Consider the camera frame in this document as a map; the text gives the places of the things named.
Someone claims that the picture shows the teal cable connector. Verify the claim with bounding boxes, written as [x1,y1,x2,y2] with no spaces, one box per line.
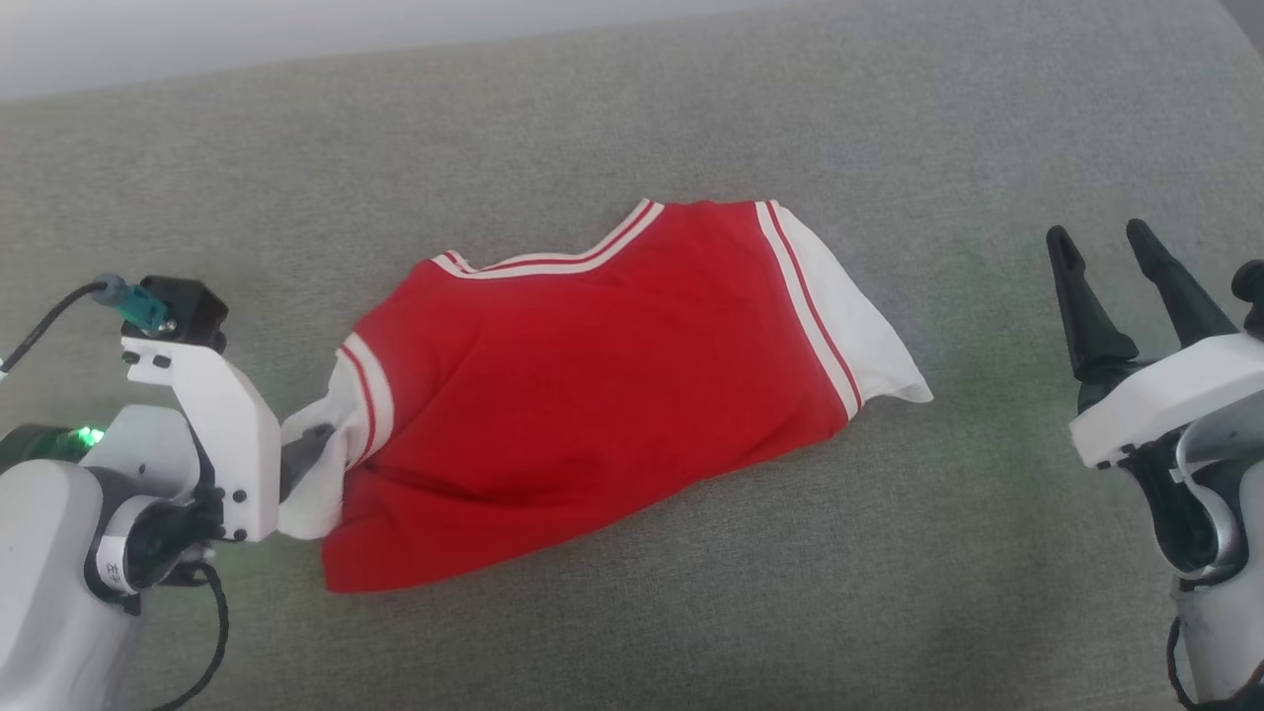
[94,275,174,332]

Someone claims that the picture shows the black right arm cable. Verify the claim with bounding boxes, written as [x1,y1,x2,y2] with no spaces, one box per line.
[1165,614,1264,711]

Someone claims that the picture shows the black left camera cable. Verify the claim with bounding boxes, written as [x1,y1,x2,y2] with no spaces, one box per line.
[0,281,110,381]

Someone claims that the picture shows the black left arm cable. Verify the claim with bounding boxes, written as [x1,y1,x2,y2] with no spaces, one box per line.
[148,563,230,711]

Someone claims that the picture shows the red white sports shirt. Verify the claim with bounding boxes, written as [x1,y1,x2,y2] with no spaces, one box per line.
[278,197,934,593]

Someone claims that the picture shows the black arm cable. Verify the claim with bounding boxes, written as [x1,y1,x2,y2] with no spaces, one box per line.
[1165,614,1264,711]
[148,563,230,711]

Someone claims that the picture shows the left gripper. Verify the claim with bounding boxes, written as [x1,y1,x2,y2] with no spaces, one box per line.
[0,405,334,500]

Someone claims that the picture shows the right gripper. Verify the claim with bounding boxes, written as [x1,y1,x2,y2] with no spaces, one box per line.
[1047,220,1264,584]

